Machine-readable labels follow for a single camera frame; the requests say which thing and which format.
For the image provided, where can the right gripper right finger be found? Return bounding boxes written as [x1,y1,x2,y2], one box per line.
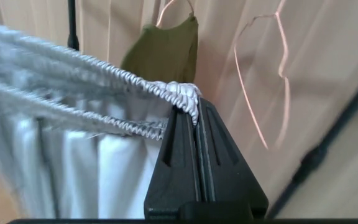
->
[197,96,269,218]

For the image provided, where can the pink clothes hanger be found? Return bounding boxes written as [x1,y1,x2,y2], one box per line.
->
[233,0,291,151]
[155,0,196,29]

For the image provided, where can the beige curtain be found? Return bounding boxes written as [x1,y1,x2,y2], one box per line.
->
[0,0,358,218]

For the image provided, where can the black clothes rack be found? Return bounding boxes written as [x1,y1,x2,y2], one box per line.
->
[67,0,358,218]

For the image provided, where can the green long-sleeved shirt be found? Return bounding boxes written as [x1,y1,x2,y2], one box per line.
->
[120,14,199,84]

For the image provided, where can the pale grey garment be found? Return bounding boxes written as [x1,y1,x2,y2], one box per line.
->
[0,21,202,218]

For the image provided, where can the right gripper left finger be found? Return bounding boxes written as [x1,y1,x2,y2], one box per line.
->
[144,105,202,218]

